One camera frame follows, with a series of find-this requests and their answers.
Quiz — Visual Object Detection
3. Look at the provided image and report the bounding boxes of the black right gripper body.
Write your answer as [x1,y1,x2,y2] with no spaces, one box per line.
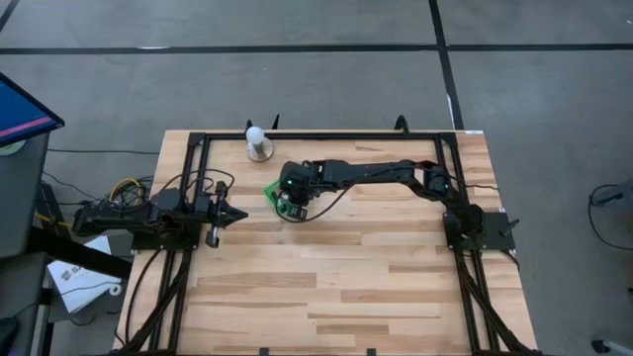
[278,160,322,204]

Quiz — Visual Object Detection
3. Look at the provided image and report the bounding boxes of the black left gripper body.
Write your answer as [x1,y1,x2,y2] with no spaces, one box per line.
[197,180,227,227]

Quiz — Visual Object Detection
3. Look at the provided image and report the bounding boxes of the green plastic basket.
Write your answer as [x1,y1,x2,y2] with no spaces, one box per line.
[263,178,298,215]

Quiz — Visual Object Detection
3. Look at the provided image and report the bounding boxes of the round bulb stand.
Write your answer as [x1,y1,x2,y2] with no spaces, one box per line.
[245,136,275,163]

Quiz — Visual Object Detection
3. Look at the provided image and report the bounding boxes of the black stand beam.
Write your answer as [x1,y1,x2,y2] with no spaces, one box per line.
[27,226,134,281]

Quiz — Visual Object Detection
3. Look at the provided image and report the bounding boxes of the white printed paper sheet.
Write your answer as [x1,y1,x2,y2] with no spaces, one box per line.
[46,234,124,314]

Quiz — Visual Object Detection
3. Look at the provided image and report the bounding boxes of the pale green disc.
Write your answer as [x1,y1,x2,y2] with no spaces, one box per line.
[0,139,27,157]

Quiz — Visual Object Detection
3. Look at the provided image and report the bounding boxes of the blue computer screen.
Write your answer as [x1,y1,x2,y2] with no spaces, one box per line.
[0,72,66,148]

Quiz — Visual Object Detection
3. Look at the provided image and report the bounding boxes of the grey caster leg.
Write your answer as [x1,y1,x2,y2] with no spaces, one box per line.
[590,338,633,356]

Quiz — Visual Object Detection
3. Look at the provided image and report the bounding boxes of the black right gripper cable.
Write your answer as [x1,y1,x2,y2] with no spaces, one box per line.
[275,170,411,224]

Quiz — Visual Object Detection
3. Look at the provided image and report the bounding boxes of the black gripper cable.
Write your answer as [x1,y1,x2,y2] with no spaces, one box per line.
[275,170,411,224]
[160,166,235,199]

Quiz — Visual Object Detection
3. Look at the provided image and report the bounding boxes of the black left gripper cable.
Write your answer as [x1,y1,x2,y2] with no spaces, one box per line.
[160,166,235,199]

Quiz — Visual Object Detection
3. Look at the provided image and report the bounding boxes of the black metal table frame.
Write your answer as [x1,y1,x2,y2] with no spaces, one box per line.
[112,129,543,356]

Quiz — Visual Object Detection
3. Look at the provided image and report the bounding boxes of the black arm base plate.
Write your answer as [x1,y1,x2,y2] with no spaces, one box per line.
[131,217,203,252]
[443,211,516,252]

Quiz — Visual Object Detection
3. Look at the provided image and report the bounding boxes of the yellow cable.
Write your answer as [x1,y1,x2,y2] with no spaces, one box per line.
[107,176,144,204]

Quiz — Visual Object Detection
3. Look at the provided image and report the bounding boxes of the straight black floor cable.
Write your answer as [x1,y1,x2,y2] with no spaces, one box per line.
[46,147,160,155]

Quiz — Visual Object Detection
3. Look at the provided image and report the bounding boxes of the black floor cable loop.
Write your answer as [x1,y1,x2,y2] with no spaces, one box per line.
[587,183,633,251]

